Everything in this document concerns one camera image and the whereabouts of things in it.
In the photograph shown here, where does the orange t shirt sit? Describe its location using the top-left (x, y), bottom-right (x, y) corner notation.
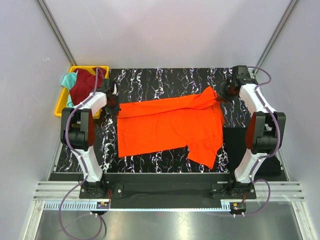
top-left (117, 86), bottom-right (225, 169)

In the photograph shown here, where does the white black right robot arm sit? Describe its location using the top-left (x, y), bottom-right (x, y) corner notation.
top-left (218, 73), bottom-right (286, 184)

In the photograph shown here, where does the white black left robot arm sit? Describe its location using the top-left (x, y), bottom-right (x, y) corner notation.
top-left (60, 78), bottom-right (121, 183)

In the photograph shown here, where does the dark red t shirt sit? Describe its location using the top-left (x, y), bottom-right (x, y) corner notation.
top-left (69, 67), bottom-right (98, 106)

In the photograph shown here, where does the black folded t shirt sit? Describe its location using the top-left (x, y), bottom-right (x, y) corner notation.
top-left (222, 126), bottom-right (283, 177)

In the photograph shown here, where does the yellow plastic bin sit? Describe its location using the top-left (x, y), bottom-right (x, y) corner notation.
top-left (54, 65), bottom-right (110, 117)

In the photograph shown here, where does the teal t shirt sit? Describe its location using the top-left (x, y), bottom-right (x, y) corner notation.
top-left (61, 71), bottom-right (78, 108)

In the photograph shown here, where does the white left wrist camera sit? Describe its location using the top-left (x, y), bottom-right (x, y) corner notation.
top-left (112, 83), bottom-right (118, 96)

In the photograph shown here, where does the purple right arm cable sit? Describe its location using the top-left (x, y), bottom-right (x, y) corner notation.
top-left (204, 65), bottom-right (282, 218)

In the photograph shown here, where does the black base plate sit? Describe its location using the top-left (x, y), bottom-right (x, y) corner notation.
top-left (48, 172), bottom-right (288, 210)

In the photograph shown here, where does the aluminium frame post right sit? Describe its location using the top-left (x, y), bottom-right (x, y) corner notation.
top-left (255, 0), bottom-right (300, 68)

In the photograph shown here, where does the aluminium frame post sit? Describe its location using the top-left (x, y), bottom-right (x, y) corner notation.
top-left (35, 0), bottom-right (77, 66)
top-left (255, 0), bottom-right (300, 68)

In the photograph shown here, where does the slotted cable duct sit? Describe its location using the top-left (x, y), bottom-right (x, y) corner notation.
top-left (44, 200), bottom-right (231, 212)

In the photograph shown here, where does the aluminium frame post left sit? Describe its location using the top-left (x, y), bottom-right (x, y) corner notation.
top-left (35, 0), bottom-right (77, 66)

